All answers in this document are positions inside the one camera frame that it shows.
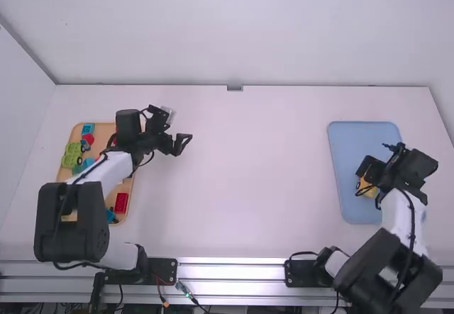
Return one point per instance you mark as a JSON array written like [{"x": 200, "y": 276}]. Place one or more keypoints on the tan tray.
[{"x": 104, "y": 131}]

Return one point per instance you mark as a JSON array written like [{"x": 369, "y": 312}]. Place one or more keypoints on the blue mat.
[{"x": 354, "y": 144}]

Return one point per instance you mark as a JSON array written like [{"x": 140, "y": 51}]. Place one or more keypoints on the teal toy brick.
[{"x": 85, "y": 165}]

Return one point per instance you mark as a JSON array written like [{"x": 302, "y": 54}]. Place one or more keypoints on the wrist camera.
[
  {"x": 169, "y": 113},
  {"x": 395, "y": 154}
]

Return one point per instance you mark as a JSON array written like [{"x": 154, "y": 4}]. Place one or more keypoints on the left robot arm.
[{"x": 113, "y": 165}]

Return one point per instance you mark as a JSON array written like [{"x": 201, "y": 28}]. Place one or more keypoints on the green toy brick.
[
  {"x": 73, "y": 148},
  {"x": 69, "y": 160}
]

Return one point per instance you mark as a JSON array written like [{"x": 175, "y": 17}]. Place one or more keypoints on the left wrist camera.
[{"x": 169, "y": 113}]

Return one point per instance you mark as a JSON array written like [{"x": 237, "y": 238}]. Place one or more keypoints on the red toy brick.
[
  {"x": 88, "y": 138},
  {"x": 122, "y": 202}
]

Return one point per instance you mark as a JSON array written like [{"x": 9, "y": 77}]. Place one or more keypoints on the silver rails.
[{"x": 230, "y": 275}]

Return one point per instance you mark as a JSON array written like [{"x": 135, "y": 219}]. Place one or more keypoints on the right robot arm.
[{"x": 401, "y": 214}]

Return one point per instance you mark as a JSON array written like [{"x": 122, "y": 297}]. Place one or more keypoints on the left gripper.
[{"x": 157, "y": 140}]

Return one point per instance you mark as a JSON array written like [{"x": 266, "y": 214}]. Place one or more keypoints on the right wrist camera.
[{"x": 395, "y": 154}]

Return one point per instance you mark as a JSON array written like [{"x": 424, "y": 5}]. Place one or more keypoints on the blue toy brick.
[
  {"x": 88, "y": 128},
  {"x": 111, "y": 216}
]

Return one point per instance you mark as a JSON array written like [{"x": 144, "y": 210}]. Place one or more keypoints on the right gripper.
[{"x": 372, "y": 172}]

